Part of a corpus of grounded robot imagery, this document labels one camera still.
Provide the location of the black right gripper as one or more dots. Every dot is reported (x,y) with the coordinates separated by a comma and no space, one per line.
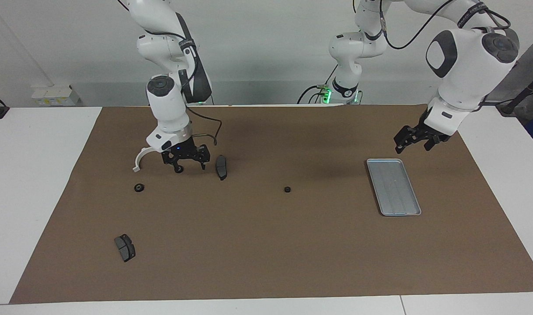
(185,153)

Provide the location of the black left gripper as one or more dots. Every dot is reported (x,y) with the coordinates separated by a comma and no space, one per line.
(423,131)

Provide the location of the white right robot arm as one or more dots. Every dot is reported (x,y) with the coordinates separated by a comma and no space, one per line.
(168,109)

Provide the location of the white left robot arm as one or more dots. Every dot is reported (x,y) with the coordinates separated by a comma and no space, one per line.
(467,65)

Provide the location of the silver metal tray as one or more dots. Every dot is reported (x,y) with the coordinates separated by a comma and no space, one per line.
(394,188)

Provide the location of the dark grey brake pad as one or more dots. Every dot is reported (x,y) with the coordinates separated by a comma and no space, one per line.
(221,167)
(125,248)

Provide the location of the black stand pole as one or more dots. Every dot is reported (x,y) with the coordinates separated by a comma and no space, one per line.
(517,98)

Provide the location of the brown table mat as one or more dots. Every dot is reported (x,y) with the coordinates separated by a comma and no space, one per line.
(270,245)

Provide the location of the white curved plastic bracket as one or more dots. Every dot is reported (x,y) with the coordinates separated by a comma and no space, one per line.
(137,162)

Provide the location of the white wall socket box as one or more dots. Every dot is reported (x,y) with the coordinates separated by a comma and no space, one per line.
(52,94)

